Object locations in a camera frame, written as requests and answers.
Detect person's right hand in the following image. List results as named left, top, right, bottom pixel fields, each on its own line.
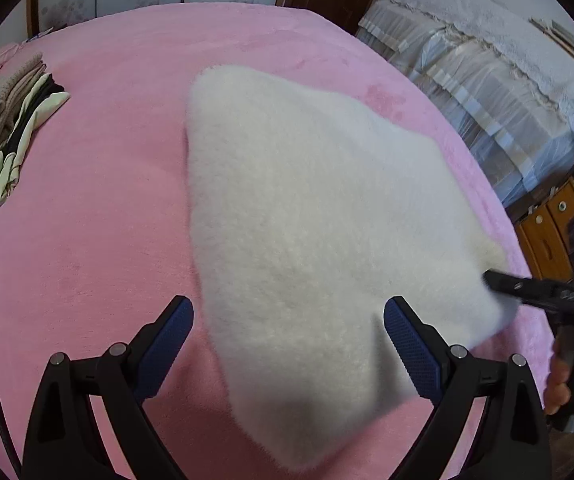
left=544, top=337, right=572, bottom=416

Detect lace covered sofa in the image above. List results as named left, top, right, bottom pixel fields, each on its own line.
left=356, top=0, right=574, bottom=208

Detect orange wooden cabinet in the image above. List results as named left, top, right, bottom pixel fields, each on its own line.
left=514, top=177, right=574, bottom=283

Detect white fluffy sweater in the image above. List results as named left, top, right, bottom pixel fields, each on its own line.
left=184, top=62, right=520, bottom=473

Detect pink bed blanket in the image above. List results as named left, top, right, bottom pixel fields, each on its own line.
left=0, top=2, right=562, bottom=480

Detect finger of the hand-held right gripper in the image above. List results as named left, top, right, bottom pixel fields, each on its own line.
left=482, top=269, right=574, bottom=318

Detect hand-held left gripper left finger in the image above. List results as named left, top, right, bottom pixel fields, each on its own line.
left=21, top=295, right=195, bottom=480

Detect folded black and cream clothes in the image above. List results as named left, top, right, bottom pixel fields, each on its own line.
left=4, top=72, right=65, bottom=156

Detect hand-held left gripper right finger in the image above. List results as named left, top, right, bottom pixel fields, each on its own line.
left=383, top=296, right=552, bottom=480

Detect pile of folded clothes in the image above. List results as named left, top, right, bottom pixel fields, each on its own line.
left=0, top=90, right=71, bottom=220

